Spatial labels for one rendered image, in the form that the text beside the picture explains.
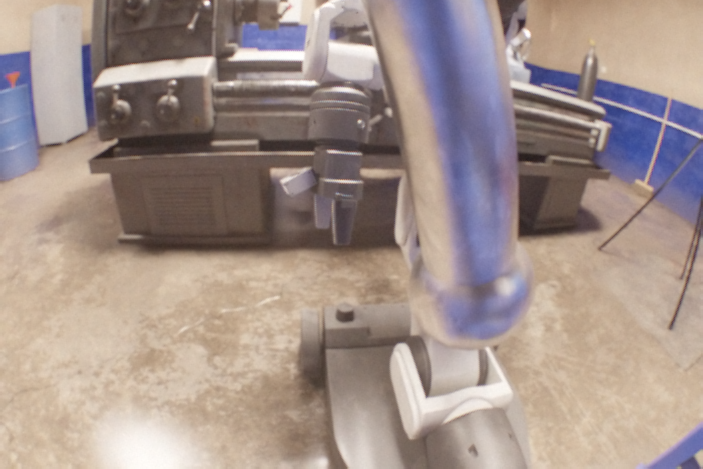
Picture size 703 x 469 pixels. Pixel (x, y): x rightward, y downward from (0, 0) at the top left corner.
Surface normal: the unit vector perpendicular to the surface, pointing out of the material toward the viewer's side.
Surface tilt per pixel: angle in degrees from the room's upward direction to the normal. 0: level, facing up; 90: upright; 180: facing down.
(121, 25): 90
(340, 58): 72
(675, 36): 90
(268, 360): 0
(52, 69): 90
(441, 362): 41
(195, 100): 90
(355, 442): 0
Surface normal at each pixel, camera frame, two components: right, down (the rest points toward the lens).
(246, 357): 0.07, -0.90
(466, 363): 0.14, -0.38
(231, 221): 0.18, 0.44
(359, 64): 0.33, 0.15
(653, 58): -0.98, 0.01
